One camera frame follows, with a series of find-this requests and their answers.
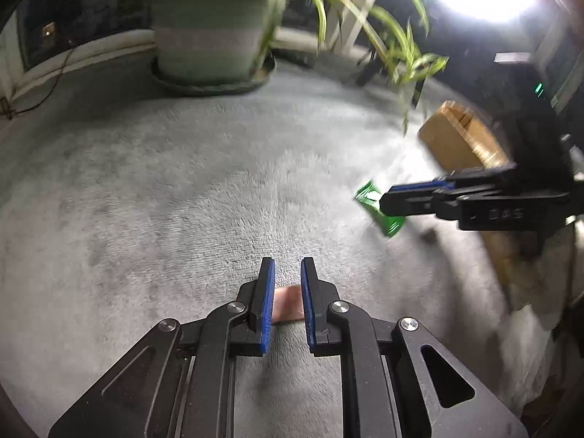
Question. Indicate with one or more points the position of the flower pot saucer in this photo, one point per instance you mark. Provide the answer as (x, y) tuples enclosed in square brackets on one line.
[(205, 87)]

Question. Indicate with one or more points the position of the brown cardboard box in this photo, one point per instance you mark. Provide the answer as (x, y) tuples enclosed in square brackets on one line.
[(456, 146)]

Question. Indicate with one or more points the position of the green snack packet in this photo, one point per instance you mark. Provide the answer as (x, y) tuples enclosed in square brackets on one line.
[(388, 226)]

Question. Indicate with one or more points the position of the pale green flower pot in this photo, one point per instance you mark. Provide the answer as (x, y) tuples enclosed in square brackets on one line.
[(205, 32)]

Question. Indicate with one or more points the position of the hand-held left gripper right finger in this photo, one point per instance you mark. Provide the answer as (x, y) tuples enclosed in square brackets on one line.
[(308, 301)]

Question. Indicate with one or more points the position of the small green plantlet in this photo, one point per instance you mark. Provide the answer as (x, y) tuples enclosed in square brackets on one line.
[(410, 66)]

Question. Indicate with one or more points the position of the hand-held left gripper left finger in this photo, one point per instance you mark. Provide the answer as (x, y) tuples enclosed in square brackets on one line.
[(267, 301)]

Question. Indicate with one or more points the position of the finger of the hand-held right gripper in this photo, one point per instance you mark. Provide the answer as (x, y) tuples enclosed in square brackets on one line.
[(465, 180), (410, 203)]

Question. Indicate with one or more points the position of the pink snack packet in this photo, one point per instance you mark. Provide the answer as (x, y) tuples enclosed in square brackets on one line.
[(287, 303)]

